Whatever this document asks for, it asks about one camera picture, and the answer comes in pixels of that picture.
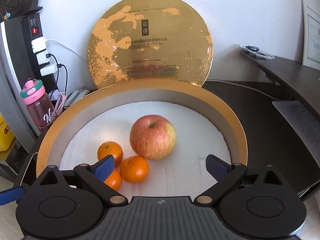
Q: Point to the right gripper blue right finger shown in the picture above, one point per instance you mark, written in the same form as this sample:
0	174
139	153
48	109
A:
228	177

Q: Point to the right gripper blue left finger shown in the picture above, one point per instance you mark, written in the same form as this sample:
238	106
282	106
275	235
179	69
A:
92	178

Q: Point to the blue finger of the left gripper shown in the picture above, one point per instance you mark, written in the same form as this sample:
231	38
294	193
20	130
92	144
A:
11	195

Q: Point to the orange mandarin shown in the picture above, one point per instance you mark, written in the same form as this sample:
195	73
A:
114	180
110	148
134	169

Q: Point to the red yellow apple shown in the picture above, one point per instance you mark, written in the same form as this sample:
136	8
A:
153	137

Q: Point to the smartphone with white case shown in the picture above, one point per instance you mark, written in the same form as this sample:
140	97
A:
29	166

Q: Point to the round gold box base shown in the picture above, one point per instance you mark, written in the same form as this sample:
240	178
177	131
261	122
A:
204	125

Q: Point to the yellow plastic crate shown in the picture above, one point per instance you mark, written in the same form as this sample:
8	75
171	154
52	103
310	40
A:
6	135

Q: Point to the spiral notebook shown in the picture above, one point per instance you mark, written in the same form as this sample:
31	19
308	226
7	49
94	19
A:
76	96

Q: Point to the pink water bottle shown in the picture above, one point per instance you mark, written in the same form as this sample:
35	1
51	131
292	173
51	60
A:
38	104

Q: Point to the white keyboard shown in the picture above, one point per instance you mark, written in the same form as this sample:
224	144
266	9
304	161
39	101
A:
303	122

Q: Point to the bottom white charger plug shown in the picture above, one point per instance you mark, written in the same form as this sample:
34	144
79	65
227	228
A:
48	69

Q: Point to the white charger plug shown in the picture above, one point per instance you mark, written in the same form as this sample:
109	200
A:
42	57
48	69
38	44

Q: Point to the middle white charger plug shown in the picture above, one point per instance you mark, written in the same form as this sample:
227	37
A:
42	57

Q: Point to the top white charger plug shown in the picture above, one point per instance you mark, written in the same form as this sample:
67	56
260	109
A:
38	44

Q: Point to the round gold box lid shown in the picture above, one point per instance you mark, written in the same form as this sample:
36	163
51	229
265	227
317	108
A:
143	39

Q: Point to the black power strip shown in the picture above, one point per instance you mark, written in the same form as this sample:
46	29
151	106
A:
31	29

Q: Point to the framed white certificate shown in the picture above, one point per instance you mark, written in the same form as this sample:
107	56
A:
311	51

